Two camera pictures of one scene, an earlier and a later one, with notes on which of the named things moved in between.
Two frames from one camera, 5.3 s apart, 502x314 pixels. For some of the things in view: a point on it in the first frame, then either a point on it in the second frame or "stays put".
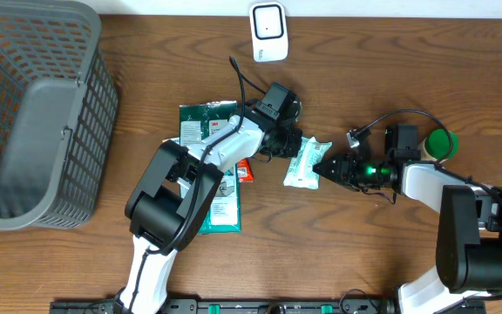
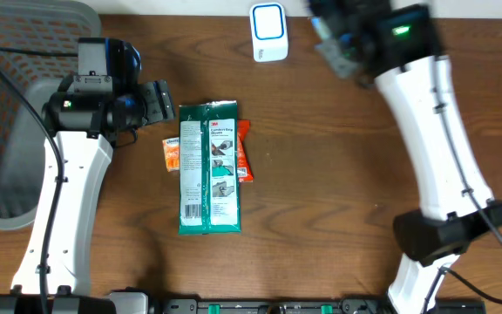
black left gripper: (293, 153) -> (158, 98)
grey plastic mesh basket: (44, 115) stays put
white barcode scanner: (269, 30) stays put
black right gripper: (343, 161) -> (345, 67)
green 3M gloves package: (198, 119) stays put
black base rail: (342, 306) stays put
